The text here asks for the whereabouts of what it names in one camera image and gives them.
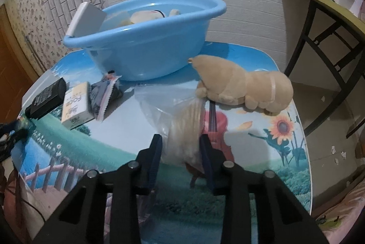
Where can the grey patterned packet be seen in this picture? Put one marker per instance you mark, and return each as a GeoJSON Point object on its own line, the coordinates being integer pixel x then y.
{"type": "Point", "coordinates": [99, 93]}

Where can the pink printed bedding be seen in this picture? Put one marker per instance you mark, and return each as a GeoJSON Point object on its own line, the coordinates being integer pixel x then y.
{"type": "Point", "coordinates": [345, 212]}

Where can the white power adapter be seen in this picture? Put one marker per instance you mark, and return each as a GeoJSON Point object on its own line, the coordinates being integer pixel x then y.
{"type": "Point", "coordinates": [88, 18]}

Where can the plush doll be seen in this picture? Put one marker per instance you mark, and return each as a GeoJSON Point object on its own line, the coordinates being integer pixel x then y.
{"type": "Point", "coordinates": [145, 16]}

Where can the wooden door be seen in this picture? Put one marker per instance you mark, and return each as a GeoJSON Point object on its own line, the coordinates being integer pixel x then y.
{"type": "Point", "coordinates": [11, 70]}

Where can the white cardboard box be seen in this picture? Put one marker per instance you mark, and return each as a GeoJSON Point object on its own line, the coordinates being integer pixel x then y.
{"type": "Point", "coordinates": [75, 107]}

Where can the metal pole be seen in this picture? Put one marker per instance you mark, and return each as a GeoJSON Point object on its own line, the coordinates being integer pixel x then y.
{"type": "Point", "coordinates": [32, 53]}

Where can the black power adapter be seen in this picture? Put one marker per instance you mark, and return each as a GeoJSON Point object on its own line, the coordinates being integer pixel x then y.
{"type": "Point", "coordinates": [45, 98]}

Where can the clear bag of cotton swabs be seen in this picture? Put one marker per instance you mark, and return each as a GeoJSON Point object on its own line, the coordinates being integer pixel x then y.
{"type": "Point", "coordinates": [182, 130]}

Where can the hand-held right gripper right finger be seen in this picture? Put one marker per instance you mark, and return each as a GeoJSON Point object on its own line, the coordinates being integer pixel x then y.
{"type": "Point", "coordinates": [206, 164]}

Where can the blue plastic basin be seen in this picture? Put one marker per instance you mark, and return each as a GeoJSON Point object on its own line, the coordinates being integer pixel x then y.
{"type": "Point", "coordinates": [154, 47]}

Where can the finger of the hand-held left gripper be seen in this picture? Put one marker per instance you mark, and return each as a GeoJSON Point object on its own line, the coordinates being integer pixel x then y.
{"type": "Point", "coordinates": [18, 137]}
{"type": "Point", "coordinates": [11, 125]}

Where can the yellow-topped side table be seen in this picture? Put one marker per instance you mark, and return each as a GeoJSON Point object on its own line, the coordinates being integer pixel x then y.
{"type": "Point", "coordinates": [302, 33]}

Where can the tan plush toy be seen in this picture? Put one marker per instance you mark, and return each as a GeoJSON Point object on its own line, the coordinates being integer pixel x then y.
{"type": "Point", "coordinates": [242, 84]}

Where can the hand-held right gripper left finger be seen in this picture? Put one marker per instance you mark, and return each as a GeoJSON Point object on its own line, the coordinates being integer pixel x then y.
{"type": "Point", "coordinates": [155, 165]}

